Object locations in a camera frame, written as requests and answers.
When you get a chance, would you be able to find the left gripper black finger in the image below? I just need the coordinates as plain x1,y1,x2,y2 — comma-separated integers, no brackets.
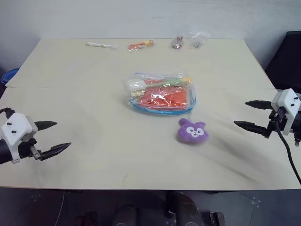
34,121,58,132
39,142,72,161

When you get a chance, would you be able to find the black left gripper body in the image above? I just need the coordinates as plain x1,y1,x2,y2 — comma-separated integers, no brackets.
17,138,43,161

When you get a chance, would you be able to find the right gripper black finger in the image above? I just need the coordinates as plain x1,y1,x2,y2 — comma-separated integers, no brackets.
233,120,268,137
245,100,273,110

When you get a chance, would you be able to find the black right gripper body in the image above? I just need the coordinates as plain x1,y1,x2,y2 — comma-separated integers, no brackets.
265,107,288,140

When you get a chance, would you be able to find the purple plush bunny charm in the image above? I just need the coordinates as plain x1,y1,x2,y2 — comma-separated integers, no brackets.
177,118,210,145

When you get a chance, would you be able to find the clear blue-trimmed pouch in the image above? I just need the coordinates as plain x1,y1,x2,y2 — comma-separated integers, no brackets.
124,72,197,116

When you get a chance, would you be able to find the orange-red cloth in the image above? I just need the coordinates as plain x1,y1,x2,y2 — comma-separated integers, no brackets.
138,79,190,109

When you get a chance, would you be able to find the clear bag of small parts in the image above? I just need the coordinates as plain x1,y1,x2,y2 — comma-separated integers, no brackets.
188,31,211,49

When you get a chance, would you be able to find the black office chair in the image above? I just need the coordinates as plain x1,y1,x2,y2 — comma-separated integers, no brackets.
264,31,301,90

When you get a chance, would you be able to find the blue round basin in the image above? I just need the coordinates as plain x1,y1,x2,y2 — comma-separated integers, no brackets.
0,68,20,84

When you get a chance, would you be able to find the white toothbrush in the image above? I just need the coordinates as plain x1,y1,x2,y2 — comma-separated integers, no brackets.
85,41,119,50

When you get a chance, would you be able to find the small black block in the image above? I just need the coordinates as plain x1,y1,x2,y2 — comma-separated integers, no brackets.
210,211,224,226

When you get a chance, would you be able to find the red item in clear packet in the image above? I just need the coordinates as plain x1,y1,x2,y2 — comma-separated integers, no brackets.
169,35,185,49

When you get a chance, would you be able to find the tall dark rounded shape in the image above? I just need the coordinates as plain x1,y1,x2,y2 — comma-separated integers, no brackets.
166,191,201,226

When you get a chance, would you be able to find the orange toy in clear packet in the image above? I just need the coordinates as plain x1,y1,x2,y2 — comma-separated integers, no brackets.
127,40,157,53

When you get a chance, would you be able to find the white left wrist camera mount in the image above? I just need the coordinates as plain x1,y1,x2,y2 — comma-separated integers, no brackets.
0,113,38,163

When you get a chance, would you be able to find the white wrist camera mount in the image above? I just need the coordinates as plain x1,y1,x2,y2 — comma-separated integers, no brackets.
0,113,38,163
271,88,301,136

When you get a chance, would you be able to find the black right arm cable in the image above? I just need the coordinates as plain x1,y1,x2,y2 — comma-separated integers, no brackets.
274,113,301,186

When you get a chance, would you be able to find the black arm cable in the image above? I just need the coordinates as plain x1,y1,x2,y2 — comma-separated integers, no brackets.
274,113,301,186
0,107,14,119

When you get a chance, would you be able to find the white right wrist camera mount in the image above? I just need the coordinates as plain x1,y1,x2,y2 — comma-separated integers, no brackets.
271,88,301,136

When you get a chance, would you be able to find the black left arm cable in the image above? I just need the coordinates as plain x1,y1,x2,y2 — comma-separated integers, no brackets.
0,107,14,119

